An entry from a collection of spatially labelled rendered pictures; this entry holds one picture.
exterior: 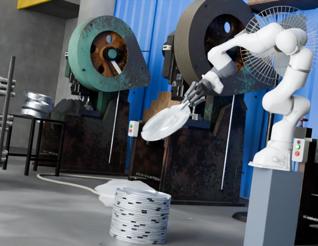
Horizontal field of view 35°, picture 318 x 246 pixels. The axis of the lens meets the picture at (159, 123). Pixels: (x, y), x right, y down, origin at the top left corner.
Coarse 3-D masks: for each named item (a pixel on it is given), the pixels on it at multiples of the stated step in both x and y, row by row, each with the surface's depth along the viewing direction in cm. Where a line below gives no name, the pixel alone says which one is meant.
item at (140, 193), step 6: (120, 192) 250; (126, 192) 254; (132, 192) 256; (138, 192) 255; (144, 192) 259; (150, 192) 262; (156, 192) 271; (150, 198) 245; (156, 198) 246; (162, 198) 248; (168, 198) 253
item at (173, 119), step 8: (160, 112) 274; (168, 112) 270; (176, 112) 265; (184, 112) 260; (152, 120) 272; (160, 120) 265; (168, 120) 261; (176, 120) 258; (184, 120) 253; (144, 128) 269; (152, 128) 264; (160, 128) 258; (168, 128) 255; (176, 128) 250; (144, 136) 261; (152, 136) 257
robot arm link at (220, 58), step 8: (256, 32) 255; (232, 40) 261; (240, 40) 257; (248, 40) 255; (256, 40) 252; (216, 48) 266; (224, 48) 263; (248, 48) 256; (256, 48) 254; (264, 48) 253; (208, 56) 269; (216, 56) 266; (224, 56) 266; (216, 64) 268; (224, 64) 266
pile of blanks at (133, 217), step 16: (128, 208) 246; (144, 208) 244; (160, 208) 249; (112, 224) 256; (128, 224) 245; (144, 224) 244; (160, 224) 249; (128, 240) 247; (144, 240) 244; (160, 240) 253
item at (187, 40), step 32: (224, 0) 398; (192, 32) 381; (224, 32) 410; (192, 64) 383; (256, 64) 424; (224, 96) 442; (256, 96) 425; (192, 128) 423; (224, 128) 435; (160, 160) 456; (192, 160) 416; (224, 160) 438; (192, 192) 419; (224, 192) 440
